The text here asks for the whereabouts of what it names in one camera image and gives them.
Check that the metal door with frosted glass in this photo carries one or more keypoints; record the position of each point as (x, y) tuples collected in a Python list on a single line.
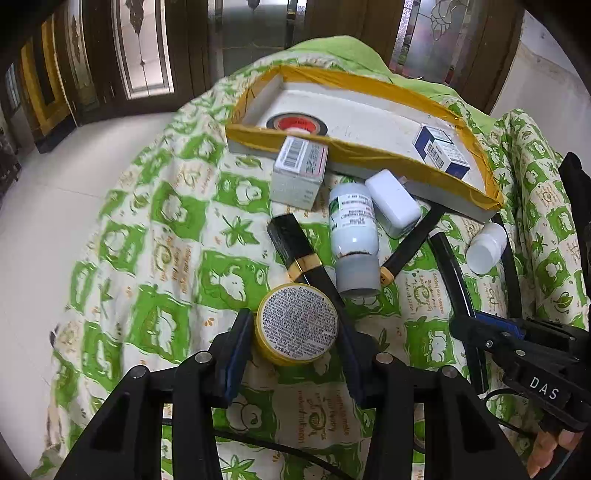
[(258, 32)]

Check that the person's right hand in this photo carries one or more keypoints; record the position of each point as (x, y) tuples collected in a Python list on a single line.
[(549, 441)]

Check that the green printed blanket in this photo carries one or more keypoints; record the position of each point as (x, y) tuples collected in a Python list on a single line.
[(184, 221)]

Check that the black stick with gold band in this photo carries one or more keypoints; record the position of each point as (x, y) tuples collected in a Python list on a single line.
[(286, 235)]

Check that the black marker pen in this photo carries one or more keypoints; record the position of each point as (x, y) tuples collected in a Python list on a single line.
[(455, 272)]

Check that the white charger adapter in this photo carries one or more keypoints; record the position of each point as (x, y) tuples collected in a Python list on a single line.
[(392, 203)]

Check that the black pen with yellow end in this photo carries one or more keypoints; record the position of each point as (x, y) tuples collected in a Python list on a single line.
[(411, 244)]

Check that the yellow round tin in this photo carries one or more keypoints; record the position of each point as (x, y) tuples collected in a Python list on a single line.
[(295, 323)]

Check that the wooden door with glass panel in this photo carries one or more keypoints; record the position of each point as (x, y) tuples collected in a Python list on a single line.
[(143, 46)]

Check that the small white pill bottle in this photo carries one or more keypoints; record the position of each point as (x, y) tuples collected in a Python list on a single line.
[(485, 249)]

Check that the yellow framed door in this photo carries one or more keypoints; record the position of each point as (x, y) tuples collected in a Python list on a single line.
[(46, 83)]

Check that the black tape roll red core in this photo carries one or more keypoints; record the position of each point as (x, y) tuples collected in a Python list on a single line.
[(318, 124)]

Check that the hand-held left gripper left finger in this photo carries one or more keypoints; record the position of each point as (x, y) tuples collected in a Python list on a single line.
[(235, 350)]

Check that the wooden door with floral glass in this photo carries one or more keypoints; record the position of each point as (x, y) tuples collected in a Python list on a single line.
[(438, 37)]

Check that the white tray with yellow tape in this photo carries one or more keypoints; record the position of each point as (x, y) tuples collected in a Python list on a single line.
[(360, 106)]

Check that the blue and white medicine box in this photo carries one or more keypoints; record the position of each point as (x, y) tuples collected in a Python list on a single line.
[(443, 152)]

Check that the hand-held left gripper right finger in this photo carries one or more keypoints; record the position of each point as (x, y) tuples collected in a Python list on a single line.
[(353, 364)]

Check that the white bottle with grey cap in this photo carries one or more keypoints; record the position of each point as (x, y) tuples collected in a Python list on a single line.
[(353, 230)]

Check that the black cloth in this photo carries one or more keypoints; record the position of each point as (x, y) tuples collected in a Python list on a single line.
[(575, 207)]

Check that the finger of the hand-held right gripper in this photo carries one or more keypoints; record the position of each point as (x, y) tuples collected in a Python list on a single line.
[(471, 330)]

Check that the grey barcode medicine box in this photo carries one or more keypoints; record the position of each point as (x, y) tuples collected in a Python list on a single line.
[(295, 184)]

